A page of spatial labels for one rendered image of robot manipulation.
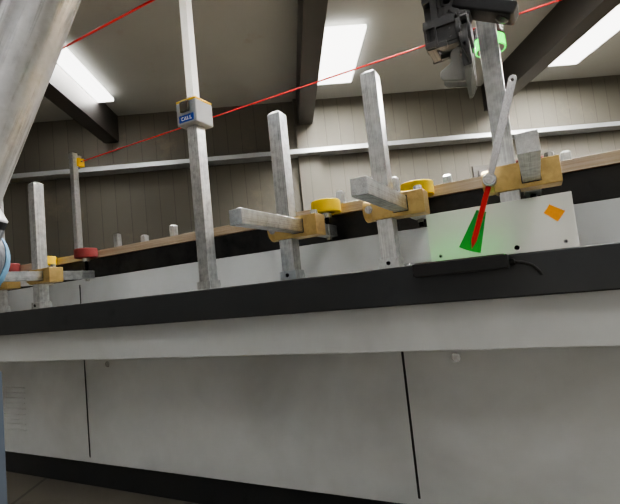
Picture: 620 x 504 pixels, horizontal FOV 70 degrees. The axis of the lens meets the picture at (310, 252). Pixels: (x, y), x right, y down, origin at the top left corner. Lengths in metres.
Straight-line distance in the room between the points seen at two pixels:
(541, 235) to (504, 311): 0.16
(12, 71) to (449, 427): 1.16
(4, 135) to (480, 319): 0.91
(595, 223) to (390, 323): 0.50
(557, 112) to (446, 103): 1.65
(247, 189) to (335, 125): 1.56
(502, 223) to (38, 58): 0.87
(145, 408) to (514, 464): 1.19
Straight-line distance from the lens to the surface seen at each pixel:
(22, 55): 0.92
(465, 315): 0.95
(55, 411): 2.17
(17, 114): 0.91
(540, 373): 1.17
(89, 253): 1.82
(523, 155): 0.71
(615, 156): 1.16
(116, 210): 6.70
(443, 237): 0.93
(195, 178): 1.26
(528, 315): 0.94
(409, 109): 6.89
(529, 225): 0.92
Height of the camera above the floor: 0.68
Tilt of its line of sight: 5 degrees up
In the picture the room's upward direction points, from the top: 6 degrees counter-clockwise
